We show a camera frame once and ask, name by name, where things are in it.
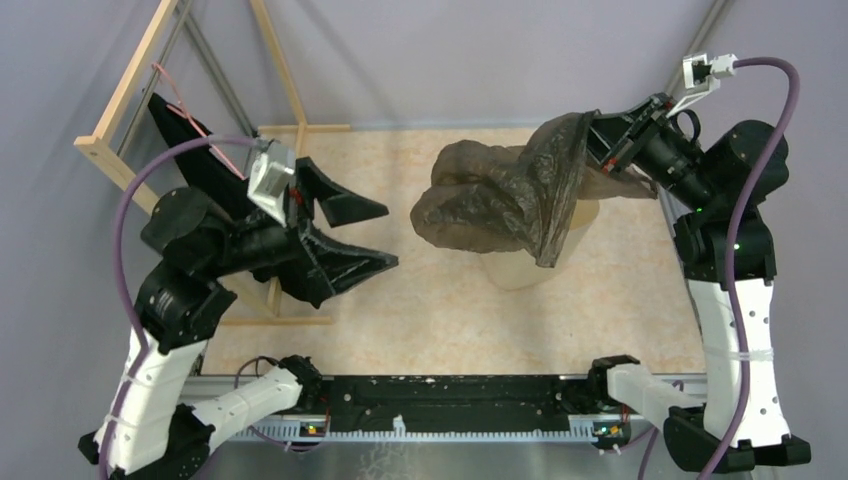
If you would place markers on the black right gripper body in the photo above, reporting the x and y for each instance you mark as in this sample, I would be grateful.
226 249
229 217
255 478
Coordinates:
667 154

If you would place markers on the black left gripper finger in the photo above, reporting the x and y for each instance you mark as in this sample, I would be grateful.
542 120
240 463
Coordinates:
339 205
320 267

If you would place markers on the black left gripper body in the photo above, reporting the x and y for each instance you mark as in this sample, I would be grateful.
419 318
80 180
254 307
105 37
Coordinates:
261 238

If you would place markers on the dark translucent trash bag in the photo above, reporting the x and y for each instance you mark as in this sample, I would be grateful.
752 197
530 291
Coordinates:
495 199

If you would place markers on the beige plastic trash bin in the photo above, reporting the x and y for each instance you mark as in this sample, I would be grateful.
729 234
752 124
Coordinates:
511 271

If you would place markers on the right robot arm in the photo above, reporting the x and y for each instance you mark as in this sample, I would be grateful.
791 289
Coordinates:
729 264

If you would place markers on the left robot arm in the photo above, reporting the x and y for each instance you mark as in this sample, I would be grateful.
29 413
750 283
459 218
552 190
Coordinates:
149 433

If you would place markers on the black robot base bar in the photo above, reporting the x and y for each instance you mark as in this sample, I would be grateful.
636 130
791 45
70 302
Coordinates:
458 404

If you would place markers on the black hanging shirt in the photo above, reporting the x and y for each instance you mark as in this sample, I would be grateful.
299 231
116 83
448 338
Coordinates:
203 171

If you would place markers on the pink clothes hanger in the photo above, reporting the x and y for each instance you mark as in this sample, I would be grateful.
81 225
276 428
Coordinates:
181 109

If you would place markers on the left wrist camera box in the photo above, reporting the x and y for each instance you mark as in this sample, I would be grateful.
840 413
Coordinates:
272 173

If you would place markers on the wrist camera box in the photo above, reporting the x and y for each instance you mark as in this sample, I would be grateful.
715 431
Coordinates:
272 173
702 76

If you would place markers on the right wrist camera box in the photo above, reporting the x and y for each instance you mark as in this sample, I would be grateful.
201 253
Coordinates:
702 76

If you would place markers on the aluminium frame rail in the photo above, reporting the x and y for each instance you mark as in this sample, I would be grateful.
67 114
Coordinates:
307 431

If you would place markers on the wooden clothes rack frame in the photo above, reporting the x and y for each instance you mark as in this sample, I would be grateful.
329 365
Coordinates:
115 131

